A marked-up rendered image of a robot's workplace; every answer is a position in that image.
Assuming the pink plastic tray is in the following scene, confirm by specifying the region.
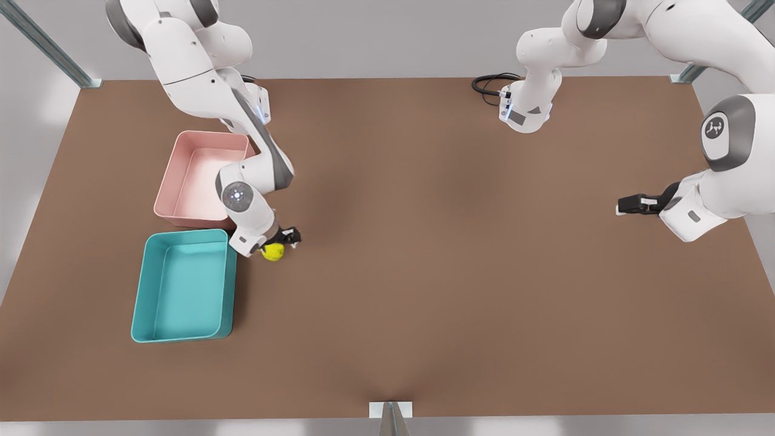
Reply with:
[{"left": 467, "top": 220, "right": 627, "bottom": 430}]
[{"left": 154, "top": 130, "right": 257, "bottom": 231}]

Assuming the teal plastic tray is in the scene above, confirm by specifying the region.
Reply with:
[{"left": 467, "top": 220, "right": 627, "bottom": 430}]
[{"left": 131, "top": 229, "right": 238, "bottom": 343}]

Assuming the silver frame post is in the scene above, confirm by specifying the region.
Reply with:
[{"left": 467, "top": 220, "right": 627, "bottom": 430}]
[
  {"left": 0, "top": 0, "right": 102, "bottom": 90},
  {"left": 670, "top": 0, "right": 775, "bottom": 84},
  {"left": 369, "top": 401, "right": 414, "bottom": 436}
]

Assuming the black cable loop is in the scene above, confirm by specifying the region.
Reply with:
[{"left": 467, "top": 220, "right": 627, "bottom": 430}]
[{"left": 472, "top": 73, "right": 524, "bottom": 107}]

